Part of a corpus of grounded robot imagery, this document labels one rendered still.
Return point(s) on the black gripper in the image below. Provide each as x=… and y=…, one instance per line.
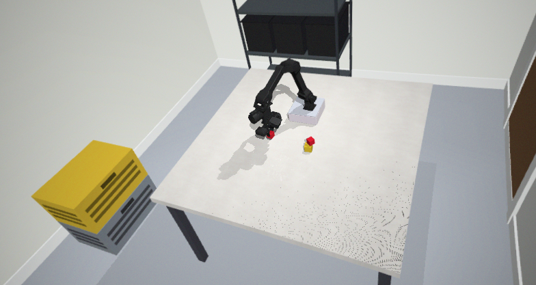
x=262, y=131

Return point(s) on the yellow cube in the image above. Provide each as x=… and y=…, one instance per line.
x=307, y=148

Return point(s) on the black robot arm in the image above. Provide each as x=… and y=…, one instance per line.
x=265, y=95

